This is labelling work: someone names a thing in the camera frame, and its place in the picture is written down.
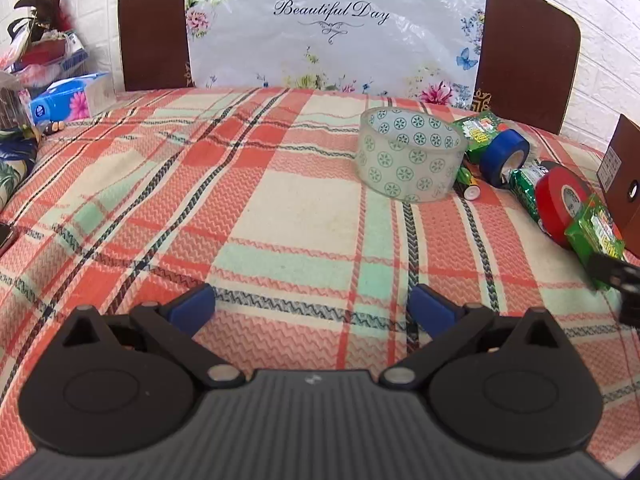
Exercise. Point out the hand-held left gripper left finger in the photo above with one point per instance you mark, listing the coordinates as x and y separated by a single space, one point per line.
192 306

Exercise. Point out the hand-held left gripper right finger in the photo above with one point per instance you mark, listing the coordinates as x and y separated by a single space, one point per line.
431 306

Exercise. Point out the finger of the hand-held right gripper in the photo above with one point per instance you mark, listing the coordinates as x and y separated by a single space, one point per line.
612 272

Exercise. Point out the green snack packet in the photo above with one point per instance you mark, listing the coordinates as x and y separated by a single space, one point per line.
592 232
477 132

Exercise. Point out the red tape roll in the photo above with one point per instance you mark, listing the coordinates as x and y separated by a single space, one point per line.
555 200

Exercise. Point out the brown cardboard box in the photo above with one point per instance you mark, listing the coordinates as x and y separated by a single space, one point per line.
625 180

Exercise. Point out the plaid blanket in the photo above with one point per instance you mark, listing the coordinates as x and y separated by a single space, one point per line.
280 240

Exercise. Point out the green foil packet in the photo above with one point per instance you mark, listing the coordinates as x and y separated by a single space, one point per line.
527 187

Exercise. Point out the small green tube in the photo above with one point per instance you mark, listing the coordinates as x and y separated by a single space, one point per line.
466 182

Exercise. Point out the clear tape roll green print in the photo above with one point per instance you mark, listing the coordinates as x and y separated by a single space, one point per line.
410 155

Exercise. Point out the blue tape roll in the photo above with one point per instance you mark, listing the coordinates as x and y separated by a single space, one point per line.
502 152

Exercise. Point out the dark phone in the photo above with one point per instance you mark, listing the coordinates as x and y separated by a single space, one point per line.
4 237

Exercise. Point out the dark floral cloth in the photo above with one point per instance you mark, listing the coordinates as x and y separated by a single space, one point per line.
15 165

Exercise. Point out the blue tissue pack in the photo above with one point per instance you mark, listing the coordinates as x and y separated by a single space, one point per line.
65 97

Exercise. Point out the clear plastic bag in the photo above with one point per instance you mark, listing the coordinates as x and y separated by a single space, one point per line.
12 100

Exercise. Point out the brown wooden headboard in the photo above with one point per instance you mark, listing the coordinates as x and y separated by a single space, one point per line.
150 30

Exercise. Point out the blue and white box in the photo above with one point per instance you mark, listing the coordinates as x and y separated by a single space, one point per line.
72 52

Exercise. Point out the floral plastic bag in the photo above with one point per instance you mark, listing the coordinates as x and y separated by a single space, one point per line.
335 30

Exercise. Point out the feather ornament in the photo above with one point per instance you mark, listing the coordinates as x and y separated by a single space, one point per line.
47 0

